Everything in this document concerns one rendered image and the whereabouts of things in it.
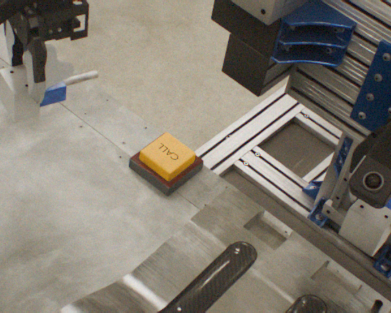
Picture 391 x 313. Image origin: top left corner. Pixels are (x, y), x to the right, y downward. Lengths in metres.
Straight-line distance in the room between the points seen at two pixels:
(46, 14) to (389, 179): 0.45
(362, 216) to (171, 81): 1.57
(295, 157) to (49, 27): 1.18
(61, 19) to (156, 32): 1.69
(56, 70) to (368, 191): 0.43
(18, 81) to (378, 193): 0.50
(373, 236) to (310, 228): 0.95
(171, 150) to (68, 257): 0.22
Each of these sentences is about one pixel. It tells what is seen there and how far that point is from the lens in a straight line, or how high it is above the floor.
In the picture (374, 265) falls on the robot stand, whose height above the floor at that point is 0.24.
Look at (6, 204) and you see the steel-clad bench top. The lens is 1.26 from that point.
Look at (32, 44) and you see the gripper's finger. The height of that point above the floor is 1.05.
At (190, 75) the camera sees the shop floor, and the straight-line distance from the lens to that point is 2.66.
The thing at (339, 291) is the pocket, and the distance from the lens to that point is 1.16.
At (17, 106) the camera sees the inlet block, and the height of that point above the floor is 0.93.
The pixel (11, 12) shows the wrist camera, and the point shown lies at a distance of 1.09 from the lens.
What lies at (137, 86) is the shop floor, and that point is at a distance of 2.60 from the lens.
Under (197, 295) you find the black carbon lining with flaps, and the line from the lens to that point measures 1.09.
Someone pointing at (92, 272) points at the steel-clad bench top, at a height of 0.80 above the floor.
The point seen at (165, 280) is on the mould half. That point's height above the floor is 0.88.
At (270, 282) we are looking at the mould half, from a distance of 1.11.
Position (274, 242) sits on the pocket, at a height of 0.86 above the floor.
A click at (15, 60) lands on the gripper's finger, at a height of 0.97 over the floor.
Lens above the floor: 1.78
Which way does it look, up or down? 47 degrees down
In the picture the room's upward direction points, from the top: 12 degrees clockwise
